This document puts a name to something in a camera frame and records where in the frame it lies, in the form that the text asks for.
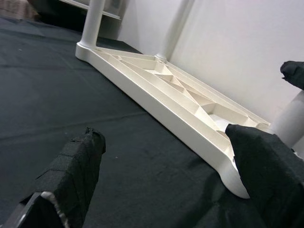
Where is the black tablecloth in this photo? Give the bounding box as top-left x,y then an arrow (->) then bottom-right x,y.
0,15 -> 304,228

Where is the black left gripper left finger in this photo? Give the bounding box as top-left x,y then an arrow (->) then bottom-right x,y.
0,126 -> 107,228

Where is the white plastic children table top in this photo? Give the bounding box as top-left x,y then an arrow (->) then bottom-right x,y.
75,42 -> 271,199

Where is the white plastic table leg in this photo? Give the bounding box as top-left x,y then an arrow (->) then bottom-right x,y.
155,0 -> 198,61
80,0 -> 106,48

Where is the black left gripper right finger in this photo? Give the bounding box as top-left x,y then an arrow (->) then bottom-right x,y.
225,123 -> 304,228

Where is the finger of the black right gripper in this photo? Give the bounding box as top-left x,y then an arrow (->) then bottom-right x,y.
279,60 -> 304,91

